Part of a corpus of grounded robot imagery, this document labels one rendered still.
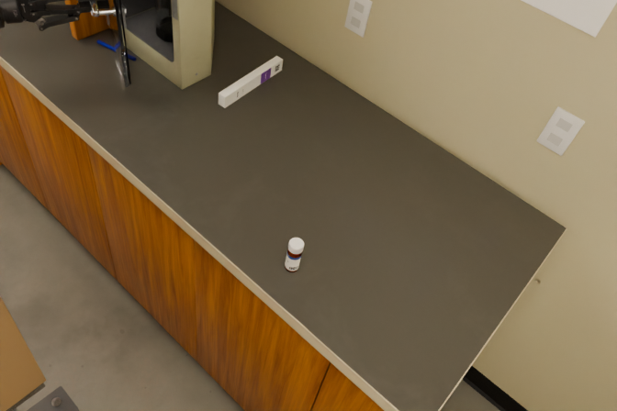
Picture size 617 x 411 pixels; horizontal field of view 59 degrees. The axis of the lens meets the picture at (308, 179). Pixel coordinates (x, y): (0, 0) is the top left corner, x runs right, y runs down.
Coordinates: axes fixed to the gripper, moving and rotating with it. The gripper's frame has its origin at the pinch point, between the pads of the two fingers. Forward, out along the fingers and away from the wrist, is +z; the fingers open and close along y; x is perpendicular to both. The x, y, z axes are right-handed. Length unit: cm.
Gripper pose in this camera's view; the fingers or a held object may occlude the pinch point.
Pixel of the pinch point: (93, 0)
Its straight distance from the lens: 151.6
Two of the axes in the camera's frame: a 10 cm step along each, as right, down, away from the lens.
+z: 9.2, -1.9, 3.5
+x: -3.7, -7.2, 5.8
